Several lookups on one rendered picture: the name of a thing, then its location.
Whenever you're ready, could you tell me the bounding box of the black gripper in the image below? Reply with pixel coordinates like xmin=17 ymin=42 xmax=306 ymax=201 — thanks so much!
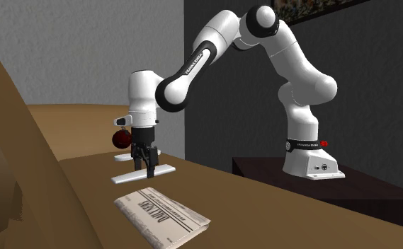
xmin=130 ymin=126 xmax=159 ymax=180

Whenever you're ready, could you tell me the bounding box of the long white flat bar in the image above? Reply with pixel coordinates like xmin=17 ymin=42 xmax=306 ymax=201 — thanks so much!
xmin=110 ymin=163 xmax=177 ymax=185

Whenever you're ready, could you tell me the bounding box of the dark red ball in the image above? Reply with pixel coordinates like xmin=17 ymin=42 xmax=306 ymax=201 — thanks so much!
xmin=111 ymin=127 xmax=133 ymax=150

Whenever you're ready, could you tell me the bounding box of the folded newspaper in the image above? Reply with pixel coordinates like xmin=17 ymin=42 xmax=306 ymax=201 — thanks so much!
xmin=113 ymin=187 xmax=212 ymax=249

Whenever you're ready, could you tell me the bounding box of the dark robot stand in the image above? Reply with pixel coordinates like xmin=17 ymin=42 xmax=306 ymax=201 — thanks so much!
xmin=232 ymin=156 xmax=403 ymax=233

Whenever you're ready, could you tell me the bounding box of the dark framed wall picture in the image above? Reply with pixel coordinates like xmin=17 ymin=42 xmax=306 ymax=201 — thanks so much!
xmin=271 ymin=0 xmax=372 ymax=27

